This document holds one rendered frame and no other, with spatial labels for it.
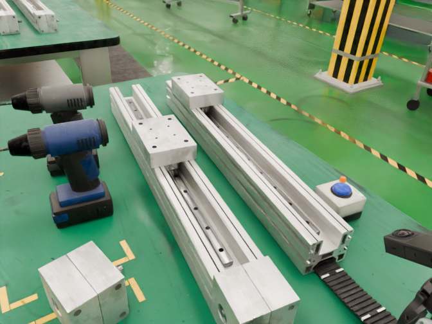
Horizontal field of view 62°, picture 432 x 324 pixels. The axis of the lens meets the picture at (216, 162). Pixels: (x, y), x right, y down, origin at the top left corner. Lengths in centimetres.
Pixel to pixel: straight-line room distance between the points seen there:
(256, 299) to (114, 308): 22
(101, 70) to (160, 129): 138
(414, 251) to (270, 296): 21
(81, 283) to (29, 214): 33
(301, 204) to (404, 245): 29
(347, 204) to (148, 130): 48
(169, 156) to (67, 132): 22
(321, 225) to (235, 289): 26
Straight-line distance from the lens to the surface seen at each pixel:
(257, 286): 58
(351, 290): 73
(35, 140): 72
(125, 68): 393
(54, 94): 89
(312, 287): 72
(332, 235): 74
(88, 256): 63
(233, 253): 68
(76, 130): 72
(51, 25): 223
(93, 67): 221
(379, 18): 382
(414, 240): 57
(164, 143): 83
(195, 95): 106
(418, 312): 55
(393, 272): 81
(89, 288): 59
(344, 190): 84
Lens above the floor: 133
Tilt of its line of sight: 34 degrees down
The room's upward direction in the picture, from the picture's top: 3 degrees clockwise
